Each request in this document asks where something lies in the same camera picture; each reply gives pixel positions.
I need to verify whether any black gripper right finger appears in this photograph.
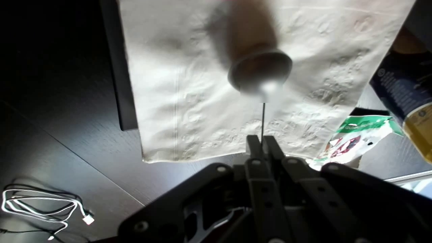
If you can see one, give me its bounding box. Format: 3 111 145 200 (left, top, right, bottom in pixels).
261 134 432 243

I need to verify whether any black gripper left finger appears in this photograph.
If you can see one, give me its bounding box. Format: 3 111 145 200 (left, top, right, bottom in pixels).
117 134 288 243

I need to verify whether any silver metal spoon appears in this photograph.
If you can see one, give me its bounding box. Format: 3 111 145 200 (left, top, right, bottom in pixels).
226 48 294 142

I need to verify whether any white napkin stack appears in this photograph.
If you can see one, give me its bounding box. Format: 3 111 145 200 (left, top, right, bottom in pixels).
117 0 417 165

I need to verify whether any green white packet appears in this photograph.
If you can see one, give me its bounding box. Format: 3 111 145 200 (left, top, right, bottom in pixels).
314 114 402 171

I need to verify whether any white usb cable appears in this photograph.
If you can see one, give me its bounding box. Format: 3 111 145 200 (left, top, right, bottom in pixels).
0 186 97 241

